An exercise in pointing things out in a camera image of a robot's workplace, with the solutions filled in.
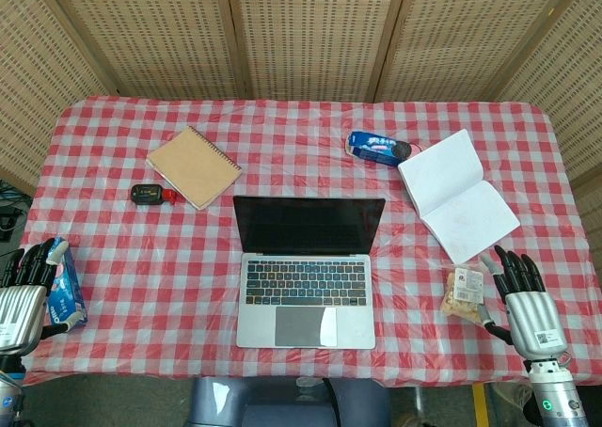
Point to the opened blue cookie package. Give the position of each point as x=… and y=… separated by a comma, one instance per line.
x=376, y=147

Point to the open white notebook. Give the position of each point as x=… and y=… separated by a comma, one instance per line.
x=451, y=187

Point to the red white checkered tablecloth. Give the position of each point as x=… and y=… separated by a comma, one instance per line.
x=155, y=281

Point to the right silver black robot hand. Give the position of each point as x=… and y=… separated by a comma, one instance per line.
x=531, y=311

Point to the blue Oreo cookie box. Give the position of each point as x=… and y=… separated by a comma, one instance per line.
x=70, y=295

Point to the brown spiral notebook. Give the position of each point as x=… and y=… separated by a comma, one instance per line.
x=194, y=166

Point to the woven bamboo folding screen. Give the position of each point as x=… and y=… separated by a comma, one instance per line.
x=305, y=32

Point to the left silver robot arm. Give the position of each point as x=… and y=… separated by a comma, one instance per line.
x=9, y=389

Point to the silver laptop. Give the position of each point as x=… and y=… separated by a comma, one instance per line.
x=305, y=300

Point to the black device with red clip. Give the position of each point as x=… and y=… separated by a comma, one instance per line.
x=148, y=194

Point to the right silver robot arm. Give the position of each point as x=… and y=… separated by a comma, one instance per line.
x=557, y=394

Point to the clear snack bag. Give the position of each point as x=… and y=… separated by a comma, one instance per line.
x=463, y=293

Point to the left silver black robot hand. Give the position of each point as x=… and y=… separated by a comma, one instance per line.
x=21, y=305

